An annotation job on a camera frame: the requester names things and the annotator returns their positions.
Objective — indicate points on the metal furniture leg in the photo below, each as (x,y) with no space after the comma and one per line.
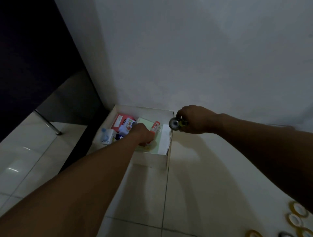
(47,122)

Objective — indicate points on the white and blue small box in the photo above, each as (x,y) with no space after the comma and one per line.
(107,136)

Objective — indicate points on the person's left hand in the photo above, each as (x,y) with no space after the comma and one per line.
(142,133)

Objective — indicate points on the person's left forearm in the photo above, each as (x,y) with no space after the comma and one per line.
(71,190)

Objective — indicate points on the white carton with red print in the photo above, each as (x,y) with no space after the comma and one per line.
(127,125)

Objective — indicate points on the white cardboard box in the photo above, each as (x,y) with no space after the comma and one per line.
(149,160)

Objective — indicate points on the dark furniture panel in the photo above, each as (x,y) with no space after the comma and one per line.
(36,61)

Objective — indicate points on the person's left fingers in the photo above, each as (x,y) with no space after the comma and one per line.
(151,138)

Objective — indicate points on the person's right hand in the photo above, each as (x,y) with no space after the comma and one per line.
(199,120)

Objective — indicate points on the light green paper sheet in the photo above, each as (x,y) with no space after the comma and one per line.
(160,142)

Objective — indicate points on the red flat packet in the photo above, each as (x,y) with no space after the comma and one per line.
(117,121)

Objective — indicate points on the red and white glue stick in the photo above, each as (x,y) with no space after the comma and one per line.
(155,127)

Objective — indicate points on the person's right thumb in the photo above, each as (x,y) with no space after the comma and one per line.
(182,113)

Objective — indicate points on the yellowish tape roll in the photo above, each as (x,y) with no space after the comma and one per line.
(305,232)
(298,209)
(254,233)
(294,219)

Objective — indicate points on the person's right forearm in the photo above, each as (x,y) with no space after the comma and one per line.
(266,149)

